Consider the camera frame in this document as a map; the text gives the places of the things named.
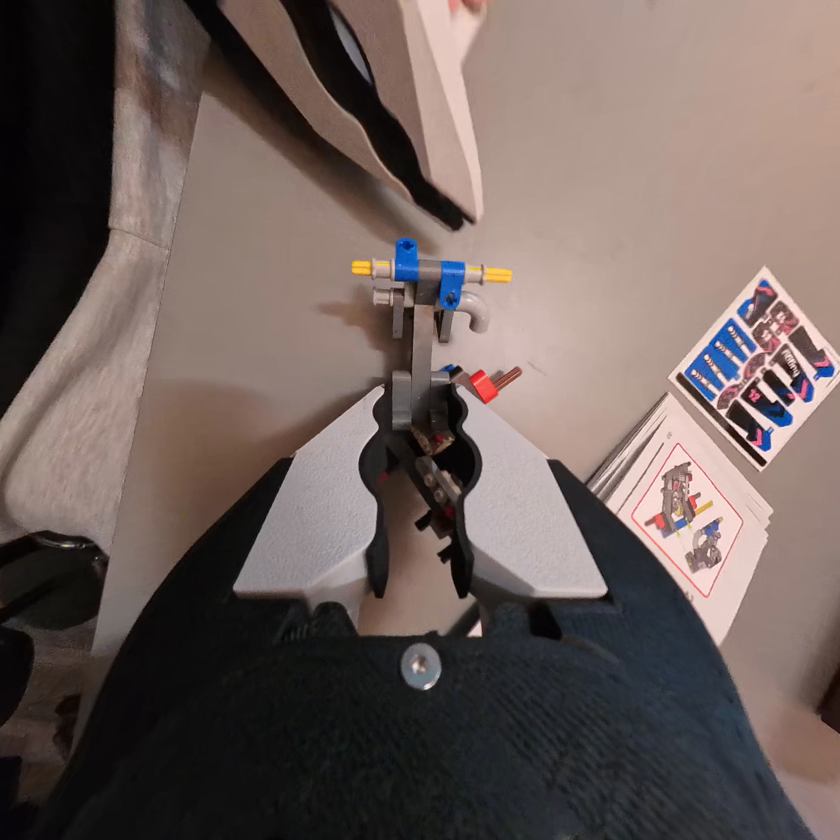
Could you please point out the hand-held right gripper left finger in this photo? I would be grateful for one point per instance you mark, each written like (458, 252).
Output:
(308, 525)

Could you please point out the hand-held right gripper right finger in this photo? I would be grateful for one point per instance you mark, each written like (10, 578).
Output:
(525, 525)

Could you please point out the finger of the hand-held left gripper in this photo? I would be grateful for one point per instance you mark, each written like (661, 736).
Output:
(302, 72)
(439, 98)

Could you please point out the grey lego assembly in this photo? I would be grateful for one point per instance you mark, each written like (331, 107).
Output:
(420, 387)

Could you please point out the lego instruction booklet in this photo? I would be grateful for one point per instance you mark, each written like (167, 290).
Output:
(689, 518)

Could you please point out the lego sticker sheet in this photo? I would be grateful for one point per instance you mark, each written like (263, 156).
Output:
(761, 367)

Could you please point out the person's left hand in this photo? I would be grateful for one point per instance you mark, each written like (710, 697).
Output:
(469, 5)

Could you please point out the black garment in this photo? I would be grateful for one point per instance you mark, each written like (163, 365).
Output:
(46, 164)

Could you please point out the grey sweatshirt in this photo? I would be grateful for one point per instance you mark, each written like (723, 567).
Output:
(79, 328)

